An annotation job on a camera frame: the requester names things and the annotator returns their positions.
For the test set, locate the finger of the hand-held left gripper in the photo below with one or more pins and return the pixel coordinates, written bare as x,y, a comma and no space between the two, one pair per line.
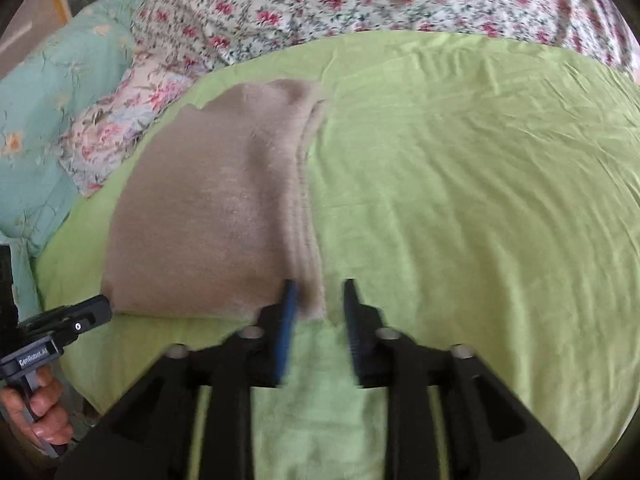
75,317

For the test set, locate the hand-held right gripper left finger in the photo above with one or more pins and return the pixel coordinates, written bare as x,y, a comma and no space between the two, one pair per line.
284,332

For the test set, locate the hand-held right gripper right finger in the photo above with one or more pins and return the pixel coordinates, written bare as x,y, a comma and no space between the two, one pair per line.
356,340

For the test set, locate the beige knit sweater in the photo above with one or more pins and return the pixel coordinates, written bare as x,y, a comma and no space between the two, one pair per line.
210,200

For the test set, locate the person's left hand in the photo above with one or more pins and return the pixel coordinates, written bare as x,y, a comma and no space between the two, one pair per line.
50,410

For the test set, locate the light green bed sheet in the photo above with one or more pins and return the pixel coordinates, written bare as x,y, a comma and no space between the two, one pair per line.
475,200

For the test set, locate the pastel floral pillow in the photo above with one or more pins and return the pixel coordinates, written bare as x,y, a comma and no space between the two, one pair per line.
110,135

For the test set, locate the turquoise floral pillow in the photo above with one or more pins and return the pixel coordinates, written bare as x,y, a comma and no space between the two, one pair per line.
45,110

